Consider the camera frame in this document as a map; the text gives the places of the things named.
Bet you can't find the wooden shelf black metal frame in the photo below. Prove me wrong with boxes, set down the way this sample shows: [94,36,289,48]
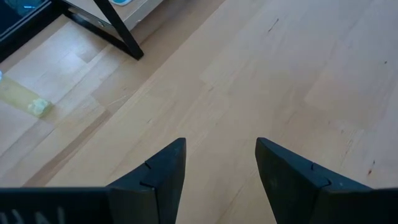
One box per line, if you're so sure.
[55,0,165,60]

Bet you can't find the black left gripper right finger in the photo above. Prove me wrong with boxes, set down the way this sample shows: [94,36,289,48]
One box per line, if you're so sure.
[255,138,374,224]

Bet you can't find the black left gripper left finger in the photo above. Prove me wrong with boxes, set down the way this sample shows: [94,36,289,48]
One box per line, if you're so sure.
[105,138,187,224]

